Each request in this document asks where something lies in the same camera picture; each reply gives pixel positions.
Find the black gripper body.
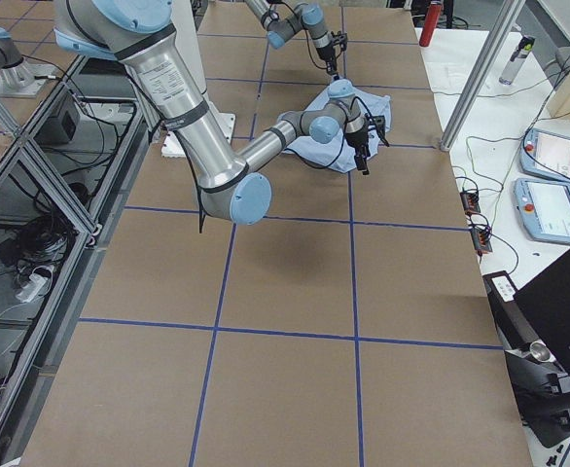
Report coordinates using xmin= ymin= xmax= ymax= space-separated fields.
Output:
xmin=344 ymin=119 xmax=370 ymax=153
xmin=313 ymin=33 xmax=337 ymax=66

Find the light blue t-shirt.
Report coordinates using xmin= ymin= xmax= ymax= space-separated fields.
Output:
xmin=280 ymin=86 xmax=393 ymax=175

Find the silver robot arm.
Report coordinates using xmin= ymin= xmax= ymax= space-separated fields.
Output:
xmin=244 ymin=0 xmax=348 ymax=81
xmin=53 ymin=1 xmax=370 ymax=225

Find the red water bottle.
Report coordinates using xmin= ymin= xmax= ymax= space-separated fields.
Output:
xmin=419 ymin=0 xmax=443 ymax=48

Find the upper orange connector board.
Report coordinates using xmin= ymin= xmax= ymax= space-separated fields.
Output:
xmin=460 ymin=190 xmax=481 ymax=215

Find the orange connector board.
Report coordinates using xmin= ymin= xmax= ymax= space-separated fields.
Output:
xmin=470 ymin=226 xmax=493 ymax=256
xmin=460 ymin=190 xmax=481 ymax=215

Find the lower orange connector board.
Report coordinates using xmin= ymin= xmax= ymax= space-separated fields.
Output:
xmin=470 ymin=226 xmax=493 ymax=256

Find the upper teach pendant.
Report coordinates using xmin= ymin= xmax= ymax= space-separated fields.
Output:
xmin=519 ymin=128 xmax=570 ymax=183

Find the teach pendant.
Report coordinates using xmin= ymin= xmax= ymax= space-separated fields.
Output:
xmin=514 ymin=178 xmax=570 ymax=245
xmin=519 ymin=128 xmax=570 ymax=183

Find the clear water bottle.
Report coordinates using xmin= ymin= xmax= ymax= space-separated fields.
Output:
xmin=498 ymin=35 xmax=535 ymax=86

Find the lower teach pendant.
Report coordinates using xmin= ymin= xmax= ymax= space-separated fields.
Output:
xmin=514 ymin=178 xmax=570 ymax=245

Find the black laptop box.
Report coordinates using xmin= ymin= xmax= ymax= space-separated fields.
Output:
xmin=483 ymin=248 xmax=570 ymax=374

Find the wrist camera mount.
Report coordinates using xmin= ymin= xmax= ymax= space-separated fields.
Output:
xmin=331 ymin=31 xmax=348 ymax=53
xmin=366 ymin=114 xmax=390 ymax=147

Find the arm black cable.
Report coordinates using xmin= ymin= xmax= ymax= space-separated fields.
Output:
xmin=284 ymin=96 xmax=391 ymax=171

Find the white camera mast pedestal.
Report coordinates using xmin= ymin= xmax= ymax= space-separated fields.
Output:
xmin=171 ymin=0 xmax=235 ymax=143

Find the aluminium frame post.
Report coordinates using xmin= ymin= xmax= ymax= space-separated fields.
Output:
xmin=440 ymin=0 xmax=525 ymax=152

